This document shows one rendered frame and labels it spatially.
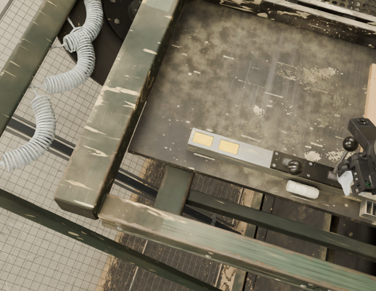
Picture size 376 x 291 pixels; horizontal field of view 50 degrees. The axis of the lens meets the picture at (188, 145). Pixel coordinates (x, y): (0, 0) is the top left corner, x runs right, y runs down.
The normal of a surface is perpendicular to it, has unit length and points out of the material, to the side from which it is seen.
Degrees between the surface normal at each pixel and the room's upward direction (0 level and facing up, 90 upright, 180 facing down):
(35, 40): 90
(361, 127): 53
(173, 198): 60
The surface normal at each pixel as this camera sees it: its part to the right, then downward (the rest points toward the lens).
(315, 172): 0.08, -0.41
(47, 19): 0.55, -0.22
